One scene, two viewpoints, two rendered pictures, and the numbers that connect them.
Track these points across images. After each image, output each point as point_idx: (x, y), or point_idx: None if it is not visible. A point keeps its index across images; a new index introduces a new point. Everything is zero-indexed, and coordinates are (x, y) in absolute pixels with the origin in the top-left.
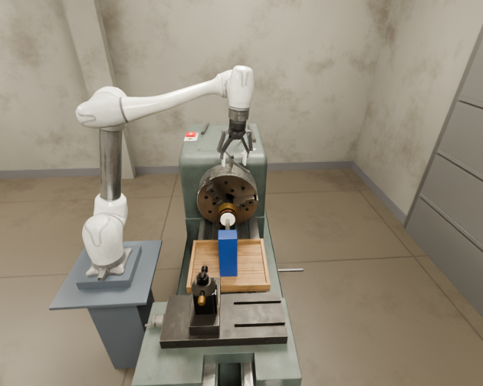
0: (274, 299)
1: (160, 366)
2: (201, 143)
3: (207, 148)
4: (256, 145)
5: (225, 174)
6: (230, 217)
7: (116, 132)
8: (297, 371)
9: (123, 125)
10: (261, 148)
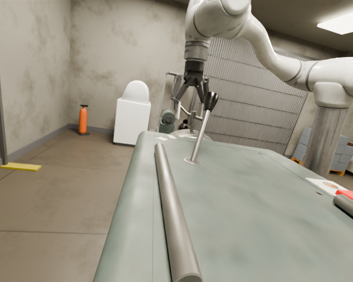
0: None
1: None
2: (279, 167)
3: (249, 153)
4: (154, 143)
5: (194, 130)
6: None
7: (317, 105)
8: None
9: (315, 97)
10: (145, 136)
